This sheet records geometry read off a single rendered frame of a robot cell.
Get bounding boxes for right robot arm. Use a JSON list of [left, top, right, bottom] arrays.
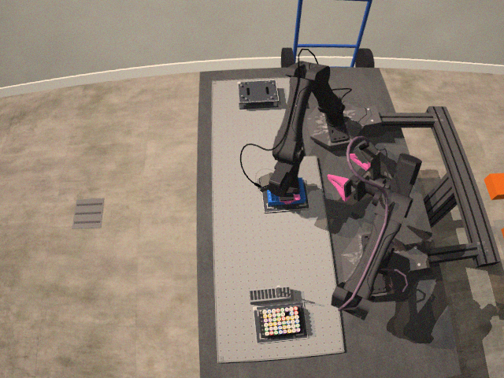
[[258, 61, 349, 197]]

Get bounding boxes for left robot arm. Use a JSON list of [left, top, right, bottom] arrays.
[[331, 154, 422, 320]]

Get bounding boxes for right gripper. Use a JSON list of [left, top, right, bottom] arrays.
[[260, 173, 300, 204]]

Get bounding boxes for blue tube carrier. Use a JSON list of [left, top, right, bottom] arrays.
[[267, 177, 306, 206]]

